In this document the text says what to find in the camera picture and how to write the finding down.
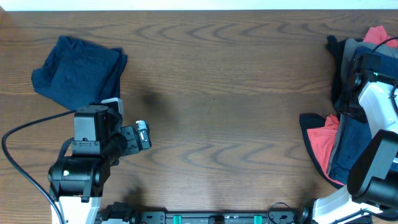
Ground blue denim shorts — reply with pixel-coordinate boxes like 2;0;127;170
328;45;398;185

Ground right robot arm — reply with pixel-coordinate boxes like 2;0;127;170
301;52;397;223

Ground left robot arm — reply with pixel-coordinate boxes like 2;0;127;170
49;103;152;223

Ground folded dark navy garment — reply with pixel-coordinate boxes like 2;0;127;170
31;35;128;110

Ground black garment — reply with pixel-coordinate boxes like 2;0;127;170
299;35;347;189

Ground red garment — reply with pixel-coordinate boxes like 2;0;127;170
299;26;397;189

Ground grey shorts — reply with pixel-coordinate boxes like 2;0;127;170
326;36;397;182

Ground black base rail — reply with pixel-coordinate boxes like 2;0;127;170
94;202;317;224

